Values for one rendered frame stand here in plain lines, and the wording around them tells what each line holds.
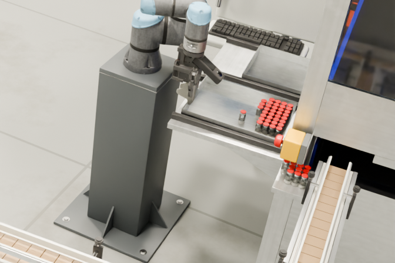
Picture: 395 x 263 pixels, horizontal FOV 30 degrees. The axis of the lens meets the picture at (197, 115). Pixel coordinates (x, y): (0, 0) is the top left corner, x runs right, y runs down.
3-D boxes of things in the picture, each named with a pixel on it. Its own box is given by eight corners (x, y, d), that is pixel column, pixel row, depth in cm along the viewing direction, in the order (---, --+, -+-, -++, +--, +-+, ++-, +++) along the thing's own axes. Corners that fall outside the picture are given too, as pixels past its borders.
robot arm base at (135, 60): (116, 66, 286) (118, 43, 281) (134, 50, 298) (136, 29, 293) (151, 78, 282) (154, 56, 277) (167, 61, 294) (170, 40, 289)
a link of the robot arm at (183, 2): (174, -13, 243) (176, 2, 234) (208, -10, 245) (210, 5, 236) (171, 8, 248) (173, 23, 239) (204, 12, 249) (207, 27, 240)
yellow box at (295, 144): (306, 152, 227) (312, 134, 223) (301, 165, 222) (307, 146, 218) (283, 145, 229) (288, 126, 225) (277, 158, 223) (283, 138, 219)
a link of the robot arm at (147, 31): (129, 33, 289) (133, 2, 281) (163, 36, 291) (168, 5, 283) (129, 48, 279) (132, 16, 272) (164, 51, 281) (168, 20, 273)
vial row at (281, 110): (285, 113, 259) (288, 103, 256) (272, 140, 244) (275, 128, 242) (279, 111, 259) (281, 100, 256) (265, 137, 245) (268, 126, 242)
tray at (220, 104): (294, 110, 261) (297, 102, 259) (276, 149, 240) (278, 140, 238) (205, 82, 268) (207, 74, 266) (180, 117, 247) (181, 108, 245)
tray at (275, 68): (341, 76, 287) (344, 68, 285) (329, 108, 266) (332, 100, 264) (258, 51, 293) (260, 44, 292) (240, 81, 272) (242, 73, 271)
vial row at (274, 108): (278, 111, 259) (281, 100, 256) (265, 137, 245) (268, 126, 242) (273, 109, 259) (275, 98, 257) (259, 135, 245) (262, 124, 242)
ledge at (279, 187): (322, 182, 233) (324, 177, 232) (315, 206, 222) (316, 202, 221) (280, 168, 235) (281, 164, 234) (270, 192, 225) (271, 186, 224)
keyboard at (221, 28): (304, 45, 320) (305, 40, 319) (297, 59, 309) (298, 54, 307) (217, 21, 327) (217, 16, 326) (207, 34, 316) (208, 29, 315)
